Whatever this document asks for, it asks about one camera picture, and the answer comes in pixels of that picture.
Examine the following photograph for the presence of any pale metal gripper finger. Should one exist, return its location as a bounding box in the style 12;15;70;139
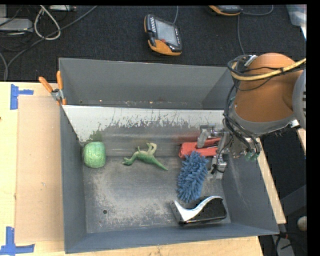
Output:
196;124;224;149
210;159;228;181

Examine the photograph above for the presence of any red plastic tool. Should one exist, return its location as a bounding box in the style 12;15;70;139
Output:
178;137;222;160

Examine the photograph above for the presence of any blue microfibre duster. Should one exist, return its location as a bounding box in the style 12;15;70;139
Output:
176;150;211;204

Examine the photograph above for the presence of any green toy dinosaur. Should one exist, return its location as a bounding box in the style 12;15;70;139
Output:
121;142;169;172

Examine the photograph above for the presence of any grey metal bin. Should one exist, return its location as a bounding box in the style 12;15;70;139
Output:
57;57;281;255

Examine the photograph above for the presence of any green round sponge ball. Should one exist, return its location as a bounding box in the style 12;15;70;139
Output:
82;141;107;169

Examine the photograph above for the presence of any brown cardboard board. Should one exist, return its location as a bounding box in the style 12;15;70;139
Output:
14;95;66;247

